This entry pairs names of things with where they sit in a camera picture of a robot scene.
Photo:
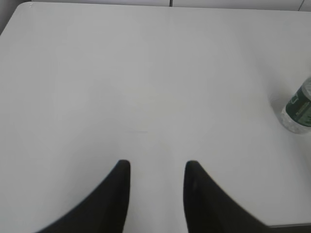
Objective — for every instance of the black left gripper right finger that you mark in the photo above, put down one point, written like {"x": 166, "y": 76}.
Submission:
{"x": 208, "y": 209}

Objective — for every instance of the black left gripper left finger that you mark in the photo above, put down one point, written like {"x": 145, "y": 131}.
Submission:
{"x": 104, "y": 210}

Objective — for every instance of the clear green-label water bottle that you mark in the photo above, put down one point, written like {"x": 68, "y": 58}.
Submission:
{"x": 296, "y": 114}

